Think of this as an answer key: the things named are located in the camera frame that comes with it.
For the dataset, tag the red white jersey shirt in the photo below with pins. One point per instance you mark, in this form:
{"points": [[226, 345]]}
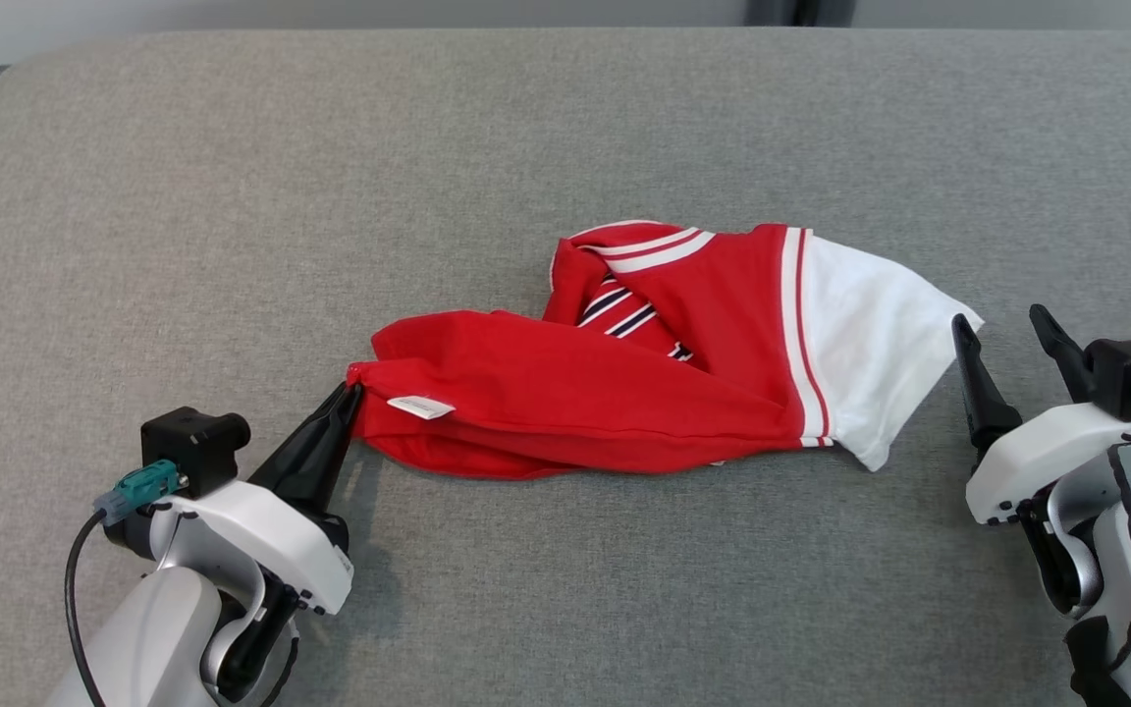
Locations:
{"points": [[723, 304]]}

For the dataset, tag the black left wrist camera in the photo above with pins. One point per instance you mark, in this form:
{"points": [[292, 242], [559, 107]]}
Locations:
{"points": [[190, 447]]}

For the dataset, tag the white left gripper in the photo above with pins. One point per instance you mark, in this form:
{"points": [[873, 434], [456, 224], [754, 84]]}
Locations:
{"points": [[281, 535]]}

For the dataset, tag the white grey left arm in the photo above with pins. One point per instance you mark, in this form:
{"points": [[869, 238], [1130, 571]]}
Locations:
{"points": [[148, 638]]}

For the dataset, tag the grey double partition post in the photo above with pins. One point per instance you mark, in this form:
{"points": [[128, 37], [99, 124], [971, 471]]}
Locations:
{"points": [[801, 12]]}

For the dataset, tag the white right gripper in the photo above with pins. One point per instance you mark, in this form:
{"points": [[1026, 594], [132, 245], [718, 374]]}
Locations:
{"points": [[1047, 457]]}

